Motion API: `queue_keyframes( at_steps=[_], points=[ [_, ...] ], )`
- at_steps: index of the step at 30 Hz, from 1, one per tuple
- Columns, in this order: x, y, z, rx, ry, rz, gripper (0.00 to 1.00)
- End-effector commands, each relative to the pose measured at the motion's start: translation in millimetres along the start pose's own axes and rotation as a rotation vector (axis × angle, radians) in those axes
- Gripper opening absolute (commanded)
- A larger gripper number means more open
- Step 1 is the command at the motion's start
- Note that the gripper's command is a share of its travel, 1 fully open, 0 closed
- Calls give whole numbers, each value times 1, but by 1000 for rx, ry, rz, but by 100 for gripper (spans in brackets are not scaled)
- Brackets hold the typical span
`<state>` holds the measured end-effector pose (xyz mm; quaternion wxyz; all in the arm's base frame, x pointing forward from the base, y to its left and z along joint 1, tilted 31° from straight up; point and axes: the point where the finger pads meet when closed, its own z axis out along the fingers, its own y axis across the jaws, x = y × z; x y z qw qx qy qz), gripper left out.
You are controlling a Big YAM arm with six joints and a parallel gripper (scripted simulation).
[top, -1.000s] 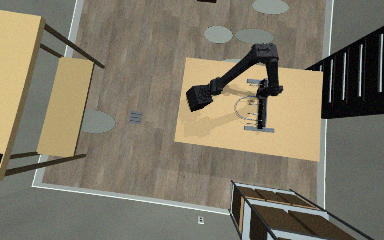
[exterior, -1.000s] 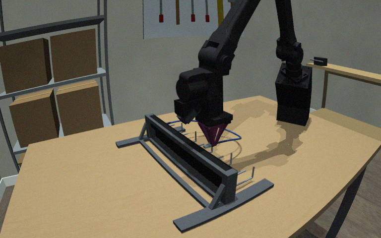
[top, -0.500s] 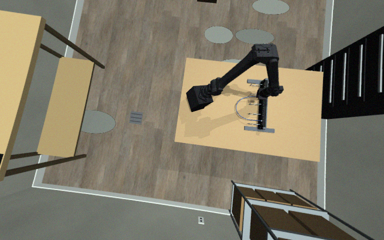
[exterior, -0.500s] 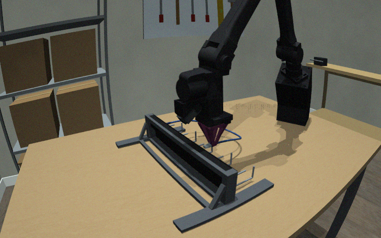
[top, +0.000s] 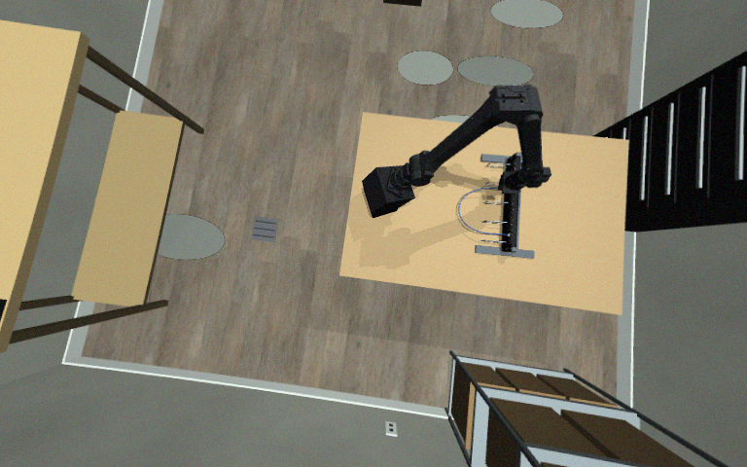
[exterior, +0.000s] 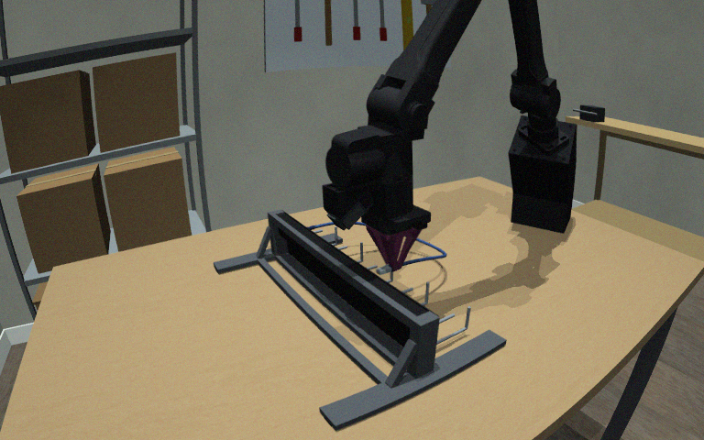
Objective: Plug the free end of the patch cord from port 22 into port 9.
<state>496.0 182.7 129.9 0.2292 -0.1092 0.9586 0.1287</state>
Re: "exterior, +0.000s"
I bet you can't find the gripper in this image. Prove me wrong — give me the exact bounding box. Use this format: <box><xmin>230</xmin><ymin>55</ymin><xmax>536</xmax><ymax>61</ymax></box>
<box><xmin>361</xmin><ymin>175</ymin><xmax>431</xmax><ymax>271</ymax></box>

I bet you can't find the blue patch cord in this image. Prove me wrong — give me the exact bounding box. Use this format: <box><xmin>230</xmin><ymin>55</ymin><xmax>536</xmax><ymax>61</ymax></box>
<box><xmin>309</xmin><ymin>222</ymin><xmax>446</xmax><ymax>266</ymax></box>

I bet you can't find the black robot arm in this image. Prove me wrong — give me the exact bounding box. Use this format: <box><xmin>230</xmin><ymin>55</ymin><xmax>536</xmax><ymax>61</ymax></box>
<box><xmin>323</xmin><ymin>0</ymin><xmax>569</xmax><ymax>231</ymax></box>

